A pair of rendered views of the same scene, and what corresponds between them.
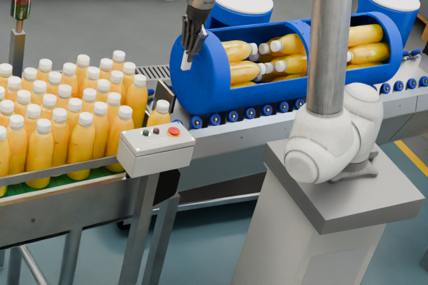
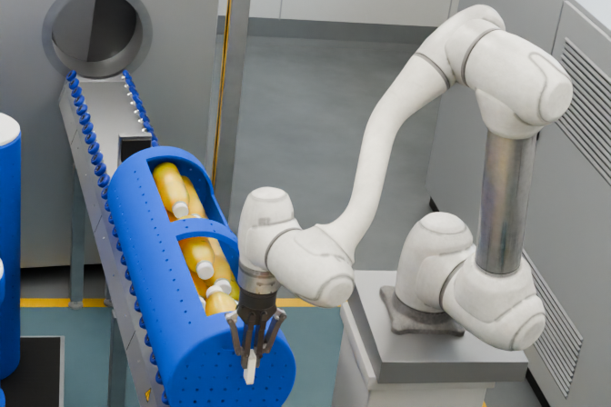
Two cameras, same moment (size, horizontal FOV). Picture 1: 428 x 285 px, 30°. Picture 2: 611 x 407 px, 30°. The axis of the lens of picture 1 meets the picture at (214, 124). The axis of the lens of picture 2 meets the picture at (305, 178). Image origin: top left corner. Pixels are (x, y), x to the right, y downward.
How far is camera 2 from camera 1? 2.48 m
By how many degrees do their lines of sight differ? 60
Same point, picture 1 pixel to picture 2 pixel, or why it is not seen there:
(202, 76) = (263, 368)
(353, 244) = not seen: hidden behind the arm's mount
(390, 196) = not seen: hidden behind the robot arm
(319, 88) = (519, 243)
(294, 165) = (527, 335)
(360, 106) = (468, 236)
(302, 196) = (479, 367)
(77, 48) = not seen: outside the picture
